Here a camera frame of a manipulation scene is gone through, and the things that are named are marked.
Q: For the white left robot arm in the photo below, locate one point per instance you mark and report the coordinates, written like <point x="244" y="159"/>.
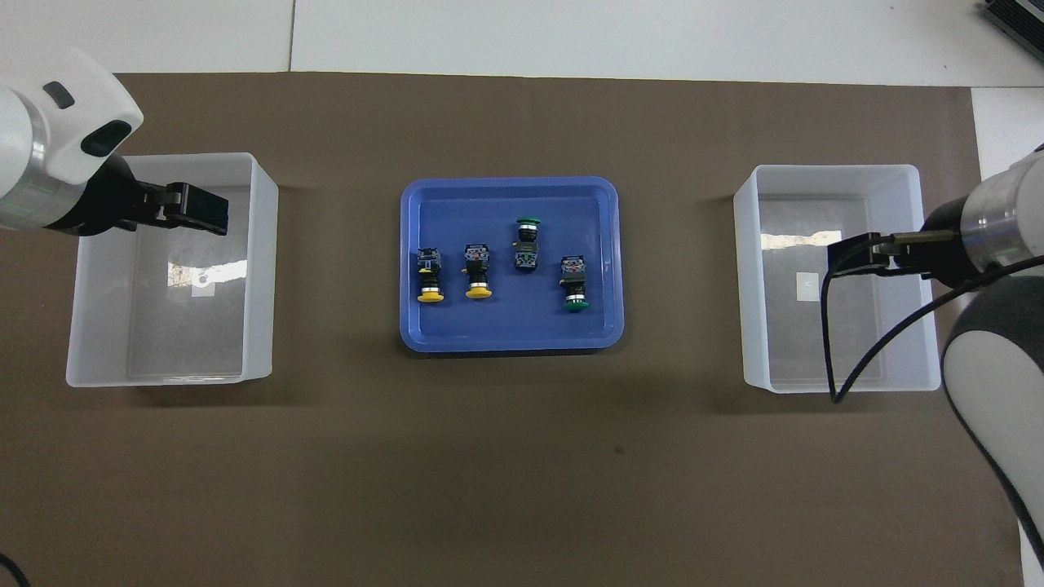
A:
<point x="49" y="122"/>

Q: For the yellow push button switch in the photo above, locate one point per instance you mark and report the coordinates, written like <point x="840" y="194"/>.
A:
<point x="430" y="277"/>
<point x="477" y="273"/>

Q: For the brown table mat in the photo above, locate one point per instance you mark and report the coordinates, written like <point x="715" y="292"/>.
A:
<point x="522" y="448"/>

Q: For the black ribbed device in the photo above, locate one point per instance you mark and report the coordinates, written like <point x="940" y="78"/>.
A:
<point x="1019" y="16"/>

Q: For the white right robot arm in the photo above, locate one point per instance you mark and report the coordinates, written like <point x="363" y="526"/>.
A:
<point x="995" y="367"/>

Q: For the small white label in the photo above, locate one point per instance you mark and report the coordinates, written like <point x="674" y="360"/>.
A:
<point x="201" y="287"/>

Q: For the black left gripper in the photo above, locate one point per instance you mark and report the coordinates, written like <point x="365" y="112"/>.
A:
<point x="106" y="204"/>

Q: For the blue plastic tray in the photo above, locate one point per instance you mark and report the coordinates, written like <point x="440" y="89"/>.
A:
<point x="506" y="326"/>

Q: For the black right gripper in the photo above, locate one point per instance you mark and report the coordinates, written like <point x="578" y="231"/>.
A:
<point x="950" y="244"/>

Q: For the green push button switch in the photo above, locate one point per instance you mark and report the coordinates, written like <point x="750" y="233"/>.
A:
<point x="528" y="243"/>
<point x="575" y="284"/>

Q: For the translucent white plastic box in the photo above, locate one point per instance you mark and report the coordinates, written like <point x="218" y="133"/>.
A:
<point x="163" y="342"/>
<point x="848" y="350"/>

